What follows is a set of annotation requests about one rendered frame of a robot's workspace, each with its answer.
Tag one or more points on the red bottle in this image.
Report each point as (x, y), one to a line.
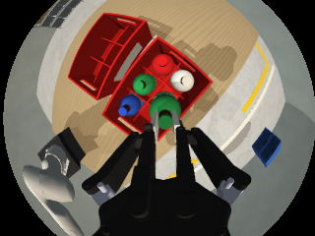
(160, 61)

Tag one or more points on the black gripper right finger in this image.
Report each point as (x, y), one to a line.
(229, 180)

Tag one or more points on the dark red crate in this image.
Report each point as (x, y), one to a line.
(101, 37)
(186, 99)

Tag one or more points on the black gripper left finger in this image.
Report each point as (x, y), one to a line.
(104, 184)

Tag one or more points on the blue bottle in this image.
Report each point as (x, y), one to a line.
(130, 103)

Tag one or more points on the white bottle with grey label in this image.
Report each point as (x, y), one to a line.
(182, 80)

